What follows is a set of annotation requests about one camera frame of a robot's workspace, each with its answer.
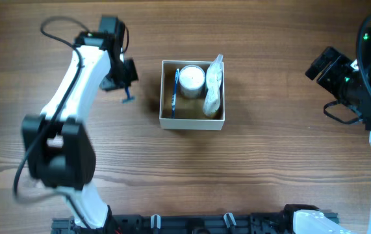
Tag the clear cotton swab tub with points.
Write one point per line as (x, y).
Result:
(191, 80)

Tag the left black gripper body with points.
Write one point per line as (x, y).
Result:
(128, 74)

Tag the white floral lotion tube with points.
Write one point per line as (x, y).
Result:
(212, 99)

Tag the beige open cardboard box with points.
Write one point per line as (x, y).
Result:
(188, 113)

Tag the dark mouthwash spray bottle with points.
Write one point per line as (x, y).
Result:
(216, 66)

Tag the blue disposable razor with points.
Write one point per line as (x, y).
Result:
(129, 97)

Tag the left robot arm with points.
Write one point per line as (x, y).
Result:
(58, 151)

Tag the blue white toothbrush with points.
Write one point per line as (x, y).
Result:
(176, 80)

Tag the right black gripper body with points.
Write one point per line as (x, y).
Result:
(329, 71)

